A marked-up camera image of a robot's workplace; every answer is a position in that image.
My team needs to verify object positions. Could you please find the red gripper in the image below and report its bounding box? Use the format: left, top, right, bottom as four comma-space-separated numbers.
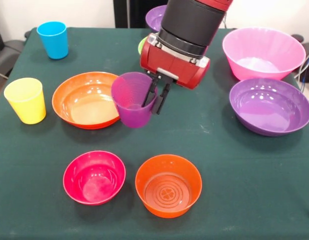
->
139, 33, 211, 115

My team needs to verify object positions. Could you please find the purple plastic cup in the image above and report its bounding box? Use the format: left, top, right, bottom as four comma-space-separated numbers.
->
110, 71, 159, 129

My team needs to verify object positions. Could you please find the orange wide shallow bowl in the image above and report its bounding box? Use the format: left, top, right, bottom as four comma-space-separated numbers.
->
51, 71, 121, 130

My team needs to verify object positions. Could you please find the purple rounded deep bowl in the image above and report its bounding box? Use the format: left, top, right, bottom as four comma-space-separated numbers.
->
145, 5, 168, 33

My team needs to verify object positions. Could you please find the red small bowl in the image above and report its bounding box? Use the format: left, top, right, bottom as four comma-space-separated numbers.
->
62, 150, 127, 206

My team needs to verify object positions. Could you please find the orange small bowl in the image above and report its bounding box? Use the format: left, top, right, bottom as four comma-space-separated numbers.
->
134, 154, 203, 219

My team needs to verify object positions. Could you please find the green bowl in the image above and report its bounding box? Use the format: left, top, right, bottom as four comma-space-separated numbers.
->
138, 37, 148, 55

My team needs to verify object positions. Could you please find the dark green table cloth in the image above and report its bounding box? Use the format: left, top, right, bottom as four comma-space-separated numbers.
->
0, 26, 309, 240

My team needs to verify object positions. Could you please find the pink large bowl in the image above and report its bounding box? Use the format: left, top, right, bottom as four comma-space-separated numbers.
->
221, 26, 307, 82

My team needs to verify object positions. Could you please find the purple wide shallow bowl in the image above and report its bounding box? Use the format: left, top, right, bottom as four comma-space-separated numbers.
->
228, 77, 309, 137

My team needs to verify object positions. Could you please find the blue plastic cup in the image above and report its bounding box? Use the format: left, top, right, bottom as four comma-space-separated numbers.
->
36, 20, 70, 60

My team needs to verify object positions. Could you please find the yellow plastic cup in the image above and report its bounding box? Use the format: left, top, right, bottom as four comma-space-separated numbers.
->
3, 77, 47, 125

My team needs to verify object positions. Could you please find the black rounded object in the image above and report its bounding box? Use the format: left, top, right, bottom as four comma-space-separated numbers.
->
291, 33, 305, 44

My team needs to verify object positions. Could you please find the black office chair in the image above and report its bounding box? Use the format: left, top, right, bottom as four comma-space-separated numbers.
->
0, 17, 27, 103

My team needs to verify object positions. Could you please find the grey blue cable bundle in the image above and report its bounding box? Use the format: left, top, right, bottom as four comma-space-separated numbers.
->
293, 49, 309, 107

